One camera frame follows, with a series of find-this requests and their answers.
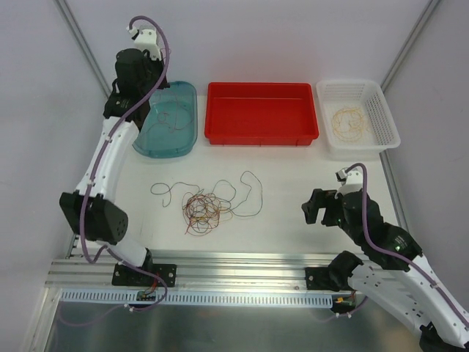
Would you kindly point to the teal transparent plastic tub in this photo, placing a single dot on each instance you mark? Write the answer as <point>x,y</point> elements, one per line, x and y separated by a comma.
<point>171,127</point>

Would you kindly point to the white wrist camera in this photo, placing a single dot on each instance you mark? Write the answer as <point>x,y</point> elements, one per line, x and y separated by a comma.
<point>146,40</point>
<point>351,181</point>

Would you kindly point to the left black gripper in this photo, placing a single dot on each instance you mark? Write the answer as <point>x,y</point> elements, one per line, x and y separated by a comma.
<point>155,81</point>

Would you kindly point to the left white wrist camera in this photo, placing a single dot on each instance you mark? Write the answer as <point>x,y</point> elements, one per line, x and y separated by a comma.
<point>146,40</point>

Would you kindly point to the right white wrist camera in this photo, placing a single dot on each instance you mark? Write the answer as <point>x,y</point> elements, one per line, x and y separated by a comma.
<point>351,181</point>

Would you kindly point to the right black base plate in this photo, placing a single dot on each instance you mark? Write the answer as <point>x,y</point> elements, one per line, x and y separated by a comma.
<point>325,279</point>

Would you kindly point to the white slotted cable duct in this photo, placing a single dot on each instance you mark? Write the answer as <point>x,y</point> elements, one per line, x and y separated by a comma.
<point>193,298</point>

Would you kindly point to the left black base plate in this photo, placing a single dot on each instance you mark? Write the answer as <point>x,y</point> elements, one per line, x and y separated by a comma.
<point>127,277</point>

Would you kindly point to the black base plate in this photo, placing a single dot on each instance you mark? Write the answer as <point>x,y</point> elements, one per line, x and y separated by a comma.
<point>127,277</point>
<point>325,279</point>

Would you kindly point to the right aluminium frame post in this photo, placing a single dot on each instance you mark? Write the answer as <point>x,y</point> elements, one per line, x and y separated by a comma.
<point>416,31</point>

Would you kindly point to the red plastic tray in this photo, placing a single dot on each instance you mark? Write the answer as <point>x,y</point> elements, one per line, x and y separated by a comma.
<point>260,114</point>

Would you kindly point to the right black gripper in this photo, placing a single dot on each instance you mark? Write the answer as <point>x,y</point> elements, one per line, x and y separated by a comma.
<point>327,208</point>

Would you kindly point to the white perforated plastic basket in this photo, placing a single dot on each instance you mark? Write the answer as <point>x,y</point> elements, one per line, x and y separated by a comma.
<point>357,121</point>

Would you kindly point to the aluminium mounting rail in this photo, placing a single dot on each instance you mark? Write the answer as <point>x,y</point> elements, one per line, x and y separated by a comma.
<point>274,263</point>

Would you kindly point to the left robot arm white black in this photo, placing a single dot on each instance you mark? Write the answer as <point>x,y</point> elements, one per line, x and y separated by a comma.
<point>90,209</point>

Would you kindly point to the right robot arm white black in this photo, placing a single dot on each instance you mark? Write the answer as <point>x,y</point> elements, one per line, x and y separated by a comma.
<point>403,285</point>

